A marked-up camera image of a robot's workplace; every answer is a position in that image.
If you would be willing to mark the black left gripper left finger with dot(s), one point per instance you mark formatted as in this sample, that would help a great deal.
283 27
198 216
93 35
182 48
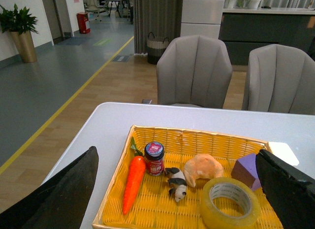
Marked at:
59 203

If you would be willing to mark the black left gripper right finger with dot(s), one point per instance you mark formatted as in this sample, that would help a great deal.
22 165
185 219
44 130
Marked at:
290 192

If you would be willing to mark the clear packing tape roll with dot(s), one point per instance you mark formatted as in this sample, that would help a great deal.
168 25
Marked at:
227 203

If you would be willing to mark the yellow woven basket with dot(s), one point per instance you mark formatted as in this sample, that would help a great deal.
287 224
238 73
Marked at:
154 208

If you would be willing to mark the striped woven laundry basket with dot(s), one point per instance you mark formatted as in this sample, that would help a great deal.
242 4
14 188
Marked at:
156 45

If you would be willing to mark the purple foam block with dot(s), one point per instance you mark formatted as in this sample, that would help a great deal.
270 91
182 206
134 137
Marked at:
245 171

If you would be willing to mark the orange toy carrot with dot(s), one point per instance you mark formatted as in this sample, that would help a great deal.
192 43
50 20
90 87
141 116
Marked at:
135 176

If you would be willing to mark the toy bread croissant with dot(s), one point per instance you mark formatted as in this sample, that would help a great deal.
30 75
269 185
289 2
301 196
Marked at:
202 166

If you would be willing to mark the small red-label jar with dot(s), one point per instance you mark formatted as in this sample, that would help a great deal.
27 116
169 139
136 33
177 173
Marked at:
154 155

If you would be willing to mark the toy panda figurine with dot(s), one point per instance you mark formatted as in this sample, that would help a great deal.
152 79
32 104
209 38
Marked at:
177 182

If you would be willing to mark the right grey armchair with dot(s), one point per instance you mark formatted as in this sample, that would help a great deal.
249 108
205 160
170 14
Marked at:
280 79

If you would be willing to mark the grey armchair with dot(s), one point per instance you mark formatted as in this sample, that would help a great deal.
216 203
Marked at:
280 79
194 70

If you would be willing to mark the left grey armchair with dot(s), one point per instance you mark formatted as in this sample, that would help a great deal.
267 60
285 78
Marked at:
194 70

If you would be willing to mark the dark grey counter cabinet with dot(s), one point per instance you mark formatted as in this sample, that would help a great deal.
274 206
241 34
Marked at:
243 30

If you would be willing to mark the potted plant gold vase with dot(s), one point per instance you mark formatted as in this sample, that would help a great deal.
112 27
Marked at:
20 23

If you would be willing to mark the red box on floor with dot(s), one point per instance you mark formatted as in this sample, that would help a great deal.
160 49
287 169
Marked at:
83 22

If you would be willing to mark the white potted plant left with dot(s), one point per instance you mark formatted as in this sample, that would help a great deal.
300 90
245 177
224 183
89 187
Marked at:
230 4

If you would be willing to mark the grey curtain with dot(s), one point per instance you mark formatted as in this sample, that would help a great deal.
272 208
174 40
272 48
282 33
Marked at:
162 17

